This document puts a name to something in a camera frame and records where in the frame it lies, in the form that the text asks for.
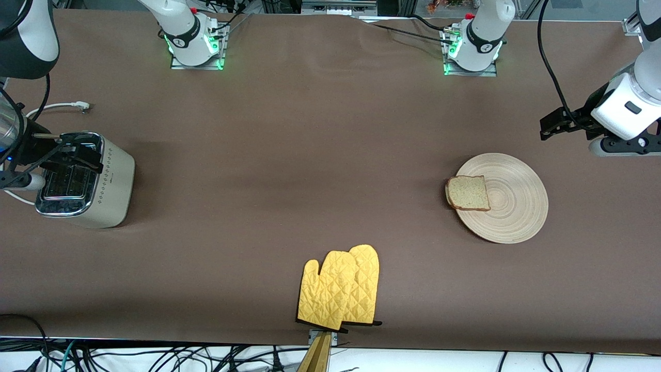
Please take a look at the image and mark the white toaster power cable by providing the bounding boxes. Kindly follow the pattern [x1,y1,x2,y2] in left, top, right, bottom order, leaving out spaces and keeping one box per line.
[0,102,91,206]

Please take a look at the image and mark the black base power cable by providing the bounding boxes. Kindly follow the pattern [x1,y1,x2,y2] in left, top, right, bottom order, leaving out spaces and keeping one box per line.
[369,22,456,45]

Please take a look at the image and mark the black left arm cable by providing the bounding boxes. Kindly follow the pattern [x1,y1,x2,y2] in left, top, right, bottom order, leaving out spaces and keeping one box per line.
[536,0,581,126]

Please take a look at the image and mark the small metal clamp plate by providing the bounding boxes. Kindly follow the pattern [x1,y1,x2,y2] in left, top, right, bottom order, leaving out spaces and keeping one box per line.
[308,329,339,346]

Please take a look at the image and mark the aluminium profile frame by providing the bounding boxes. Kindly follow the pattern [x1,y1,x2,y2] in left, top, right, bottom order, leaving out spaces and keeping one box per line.
[301,0,379,17]

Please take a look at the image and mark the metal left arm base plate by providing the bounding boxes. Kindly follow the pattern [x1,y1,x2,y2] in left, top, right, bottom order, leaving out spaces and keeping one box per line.
[443,26,498,78]

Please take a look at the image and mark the yellow quilted oven mitt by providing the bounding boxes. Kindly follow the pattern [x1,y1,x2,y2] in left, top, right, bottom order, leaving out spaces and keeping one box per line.
[343,244,383,327]
[297,251,358,332]

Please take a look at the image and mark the tangled black cables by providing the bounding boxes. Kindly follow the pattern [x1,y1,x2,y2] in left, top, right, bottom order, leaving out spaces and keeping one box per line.
[77,344,310,372]

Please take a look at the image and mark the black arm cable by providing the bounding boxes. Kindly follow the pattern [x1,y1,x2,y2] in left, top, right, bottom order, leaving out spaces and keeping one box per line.
[536,0,581,126]
[0,72,51,176]

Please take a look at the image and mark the teal cable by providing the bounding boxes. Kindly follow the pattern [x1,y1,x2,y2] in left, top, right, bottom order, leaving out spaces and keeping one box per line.
[60,340,78,372]

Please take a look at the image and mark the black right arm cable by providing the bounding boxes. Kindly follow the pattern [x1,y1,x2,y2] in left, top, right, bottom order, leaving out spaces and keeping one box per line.
[0,72,51,176]

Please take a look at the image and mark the round wooden plate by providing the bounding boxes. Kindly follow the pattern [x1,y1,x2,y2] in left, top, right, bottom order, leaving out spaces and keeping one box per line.
[454,153,549,244]

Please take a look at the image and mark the black looped cable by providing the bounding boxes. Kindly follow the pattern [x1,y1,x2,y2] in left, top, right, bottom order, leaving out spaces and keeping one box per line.
[0,314,50,362]

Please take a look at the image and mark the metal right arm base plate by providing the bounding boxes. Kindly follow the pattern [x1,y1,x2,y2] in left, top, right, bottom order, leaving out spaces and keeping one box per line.
[170,23,227,70]

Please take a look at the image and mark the silver two-slot toaster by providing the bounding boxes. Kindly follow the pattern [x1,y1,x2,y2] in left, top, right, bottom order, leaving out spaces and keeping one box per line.
[35,132,136,229]

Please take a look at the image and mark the brown-crusted bread slice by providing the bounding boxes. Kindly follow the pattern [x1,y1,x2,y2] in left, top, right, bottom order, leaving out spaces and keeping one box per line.
[446,175,491,212]

